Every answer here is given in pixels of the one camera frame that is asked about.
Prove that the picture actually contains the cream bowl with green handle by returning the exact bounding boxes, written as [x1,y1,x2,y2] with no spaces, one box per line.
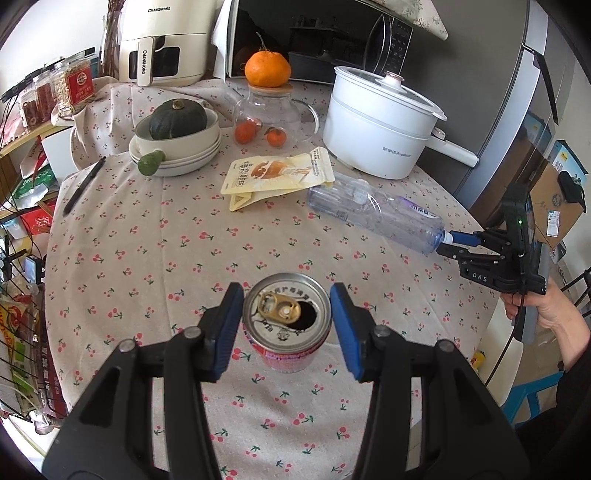
[128,108,221,177]

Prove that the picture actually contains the glass teapot with wooden lid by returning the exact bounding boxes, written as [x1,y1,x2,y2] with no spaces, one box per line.
[232,84,321,151]

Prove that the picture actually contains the white stool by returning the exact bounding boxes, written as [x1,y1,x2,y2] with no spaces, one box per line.
[477,300,524,406]

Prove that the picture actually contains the cherry print tablecloth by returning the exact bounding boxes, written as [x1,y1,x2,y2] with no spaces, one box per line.
[45,80,497,479]

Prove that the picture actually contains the stacked cardboard boxes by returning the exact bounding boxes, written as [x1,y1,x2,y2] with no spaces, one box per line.
[530,140,590,249]

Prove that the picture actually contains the black pen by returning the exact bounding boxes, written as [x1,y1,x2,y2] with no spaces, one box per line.
[63,157,106,217]

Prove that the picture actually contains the cream air fryer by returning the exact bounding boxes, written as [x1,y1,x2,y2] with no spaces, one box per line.
[118,0,217,87]

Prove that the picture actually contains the small orange mandarin right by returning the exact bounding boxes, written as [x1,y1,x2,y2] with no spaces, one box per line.
[264,127,287,148]

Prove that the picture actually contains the black microwave oven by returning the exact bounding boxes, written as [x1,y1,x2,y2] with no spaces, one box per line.
[212,0,413,84]

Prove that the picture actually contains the grey refrigerator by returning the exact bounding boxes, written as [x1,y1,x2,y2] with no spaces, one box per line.
[403,1,565,226]

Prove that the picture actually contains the black wire rack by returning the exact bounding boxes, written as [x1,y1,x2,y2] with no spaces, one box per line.
[1,201,67,433]

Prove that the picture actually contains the red label spice jar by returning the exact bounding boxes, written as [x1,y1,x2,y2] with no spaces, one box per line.
[52,54,94,118]

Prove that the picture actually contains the person's right hand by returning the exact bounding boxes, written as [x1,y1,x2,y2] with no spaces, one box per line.
[501,279,579,331]

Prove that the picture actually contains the white electric cooking pot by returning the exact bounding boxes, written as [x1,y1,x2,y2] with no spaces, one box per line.
[322,66,479,180]

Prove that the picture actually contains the clear plastic water bottle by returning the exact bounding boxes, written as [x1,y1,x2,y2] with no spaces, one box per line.
[308,173,453,255]

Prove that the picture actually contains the large orange mandarin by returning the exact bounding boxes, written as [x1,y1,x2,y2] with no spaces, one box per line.
[245,36,291,88]

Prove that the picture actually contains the small orange mandarin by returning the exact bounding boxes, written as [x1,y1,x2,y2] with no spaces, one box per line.
[264,127,287,148]
[233,120,257,145]

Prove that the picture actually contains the small orange mandarin left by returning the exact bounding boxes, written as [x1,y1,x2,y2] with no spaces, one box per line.
[233,120,257,145]

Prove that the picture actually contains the dark green pumpkin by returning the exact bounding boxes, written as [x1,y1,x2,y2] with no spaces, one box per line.
[148,98,207,140]

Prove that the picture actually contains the red soda can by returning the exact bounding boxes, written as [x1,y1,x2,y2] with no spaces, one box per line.
[242,273,332,373]

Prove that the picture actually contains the vase with dried twigs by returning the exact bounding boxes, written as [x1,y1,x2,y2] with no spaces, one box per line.
[99,0,125,79]

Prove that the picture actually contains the floral cloth microwave cover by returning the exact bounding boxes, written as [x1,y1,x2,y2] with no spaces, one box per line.
[370,0,449,41]

